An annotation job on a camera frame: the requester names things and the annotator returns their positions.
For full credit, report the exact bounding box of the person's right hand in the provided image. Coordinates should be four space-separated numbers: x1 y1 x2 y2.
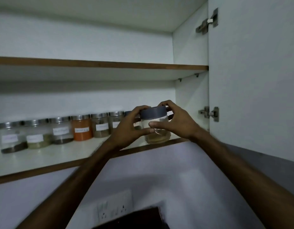
149 100 202 142

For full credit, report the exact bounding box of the person's left hand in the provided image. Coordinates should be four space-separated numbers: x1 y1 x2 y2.
109 105 155 150

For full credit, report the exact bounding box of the clear jar with grey lid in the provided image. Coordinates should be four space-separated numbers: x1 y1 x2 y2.
140 106 173 144

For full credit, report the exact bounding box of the person's right forearm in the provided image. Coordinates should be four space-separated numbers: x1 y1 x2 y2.
190 129 294 229

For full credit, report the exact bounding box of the person's left forearm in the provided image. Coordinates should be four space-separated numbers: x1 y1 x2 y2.
15 139 121 229

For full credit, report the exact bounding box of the metal cabinet door hinge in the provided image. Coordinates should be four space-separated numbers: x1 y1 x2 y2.
195 7 219 35
198 106 219 122

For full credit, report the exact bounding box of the white shelf with brown edge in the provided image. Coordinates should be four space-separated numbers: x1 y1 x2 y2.
0 56 209 82

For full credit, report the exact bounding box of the row of steel-lidded spice jars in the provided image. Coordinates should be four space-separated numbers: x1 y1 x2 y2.
0 111 143 154

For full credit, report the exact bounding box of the black flat object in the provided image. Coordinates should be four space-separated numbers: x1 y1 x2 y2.
92 206 170 229

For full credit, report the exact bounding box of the white cabinet door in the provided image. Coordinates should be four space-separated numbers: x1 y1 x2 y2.
208 0 294 164

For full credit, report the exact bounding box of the white wall socket plate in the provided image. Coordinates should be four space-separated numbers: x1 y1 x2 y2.
96 189 133 226

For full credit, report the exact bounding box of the white wall cabinet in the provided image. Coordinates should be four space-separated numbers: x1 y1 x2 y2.
0 0 209 185

